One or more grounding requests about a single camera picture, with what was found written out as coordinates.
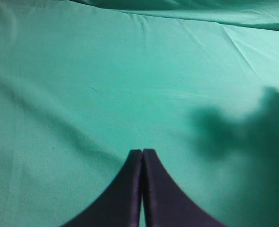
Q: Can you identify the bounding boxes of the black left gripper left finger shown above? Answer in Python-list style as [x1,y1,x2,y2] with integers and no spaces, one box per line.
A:
[63,149,143,227]

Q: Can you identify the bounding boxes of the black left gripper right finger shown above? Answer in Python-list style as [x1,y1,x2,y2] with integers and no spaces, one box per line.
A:
[142,149,221,227]

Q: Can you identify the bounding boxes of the green cloth backdrop and cover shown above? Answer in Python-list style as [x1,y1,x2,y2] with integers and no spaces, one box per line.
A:
[0,0,279,227]

